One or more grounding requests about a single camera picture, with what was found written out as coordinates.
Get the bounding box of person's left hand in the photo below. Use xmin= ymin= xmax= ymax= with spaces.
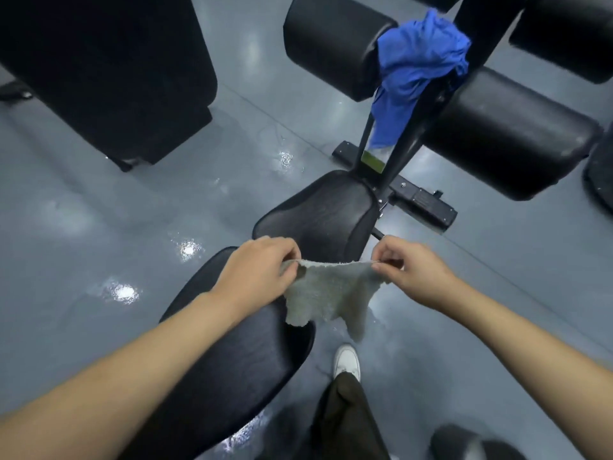
xmin=210 ymin=236 xmax=302 ymax=318

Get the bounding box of spray bottle with green label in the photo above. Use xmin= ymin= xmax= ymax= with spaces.
xmin=360 ymin=126 xmax=390 ymax=175

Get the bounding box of black bench metal frame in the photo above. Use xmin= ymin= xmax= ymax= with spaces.
xmin=332 ymin=0 xmax=532 ymax=241

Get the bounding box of person's right forearm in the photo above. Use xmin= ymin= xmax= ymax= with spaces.
xmin=431 ymin=277 xmax=613 ymax=443

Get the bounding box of person's left forearm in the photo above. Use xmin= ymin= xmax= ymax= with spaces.
xmin=0 ymin=291 xmax=242 ymax=460

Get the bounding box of black bench back pad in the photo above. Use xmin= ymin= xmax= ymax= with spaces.
xmin=117 ymin=246 xmax=317 ymax=460

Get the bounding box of white shoe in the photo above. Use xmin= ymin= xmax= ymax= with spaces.
xmin=332 ymin=344 xmax=361 ymax=385

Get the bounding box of black bench seat pad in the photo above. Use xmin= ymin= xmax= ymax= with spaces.
xmin=252 ymin=169 xmax=382 ymax=265

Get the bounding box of black equipment foot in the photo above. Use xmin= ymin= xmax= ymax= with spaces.
xmin=0 ymin=80 xmax=34 ymax=102

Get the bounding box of dark trouser leg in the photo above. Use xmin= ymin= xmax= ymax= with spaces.
xmin=306 ymin=371 xmax=391 ymax=460

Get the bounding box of blue cloth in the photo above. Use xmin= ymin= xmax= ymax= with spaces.
xmin=370 ymin=8 xmax=473 ymax=150

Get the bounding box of large black upholstered pad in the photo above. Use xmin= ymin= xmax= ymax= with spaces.
xmin=0 ymin=0 xmax=219 ymax=173

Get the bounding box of black rounded object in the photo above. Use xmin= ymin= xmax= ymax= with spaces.
xmin=429 ymin=424 xmax=528 ymax=460
xmin=582 ymin=138 xmax=613 ymax=212

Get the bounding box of person's right hand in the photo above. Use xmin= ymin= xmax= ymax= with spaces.
xmin=371 ymin=234 xmax=461 ymax=313

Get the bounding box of grey cleaning cloth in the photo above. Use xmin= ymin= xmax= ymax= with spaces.
xmin=280 ymin=258 xmax=390 ymax=342

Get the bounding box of black roller pad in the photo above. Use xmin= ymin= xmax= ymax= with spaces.
xmin=509 ymin=0 xmax=613 ymax=85
xmin=423 ymin=67 xmax=604 ymax=203
xmin=283 ymin=0 xmax=399 ymax=102

